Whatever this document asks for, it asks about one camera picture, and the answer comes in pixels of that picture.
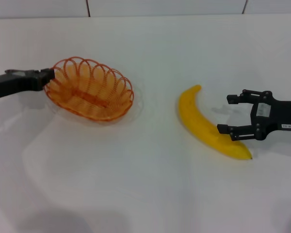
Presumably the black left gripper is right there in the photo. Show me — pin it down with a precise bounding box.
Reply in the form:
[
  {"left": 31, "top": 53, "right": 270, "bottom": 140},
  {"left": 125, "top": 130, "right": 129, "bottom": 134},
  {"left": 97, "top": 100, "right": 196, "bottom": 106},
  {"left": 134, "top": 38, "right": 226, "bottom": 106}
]
[{"left": 0, "top": 68, "right": 56, "bottom": 100}]

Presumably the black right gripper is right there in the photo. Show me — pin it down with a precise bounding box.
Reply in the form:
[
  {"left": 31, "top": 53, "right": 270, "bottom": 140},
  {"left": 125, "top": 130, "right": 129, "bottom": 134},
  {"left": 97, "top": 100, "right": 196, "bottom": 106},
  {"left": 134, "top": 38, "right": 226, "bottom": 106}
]
[{"left": 216, "top": 89, "right": 291, "bottom": 142}]

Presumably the orange wire basket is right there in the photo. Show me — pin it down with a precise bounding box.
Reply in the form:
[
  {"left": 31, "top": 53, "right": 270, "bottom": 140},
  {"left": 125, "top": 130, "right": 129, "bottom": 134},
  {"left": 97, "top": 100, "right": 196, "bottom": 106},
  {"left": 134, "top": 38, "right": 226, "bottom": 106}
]
[{"left": 44, "top": 56, "right": 134, "bottom": 122}]

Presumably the yellow banana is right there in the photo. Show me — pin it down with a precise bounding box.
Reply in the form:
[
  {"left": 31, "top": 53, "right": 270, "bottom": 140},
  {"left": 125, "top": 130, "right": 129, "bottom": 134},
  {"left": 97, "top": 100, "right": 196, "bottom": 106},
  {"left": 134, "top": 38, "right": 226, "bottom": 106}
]
[{"left": 178, "top": 84, "right": 253, "bottom": 161}]

